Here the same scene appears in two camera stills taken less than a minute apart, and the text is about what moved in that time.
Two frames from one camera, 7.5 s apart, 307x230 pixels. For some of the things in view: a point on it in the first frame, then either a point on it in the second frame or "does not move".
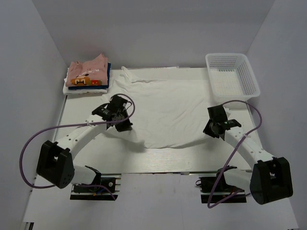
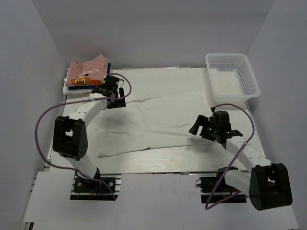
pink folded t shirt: (93, 72) does not move
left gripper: (126, 127) -> (118, 103)
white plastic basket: (231, 77) does not move
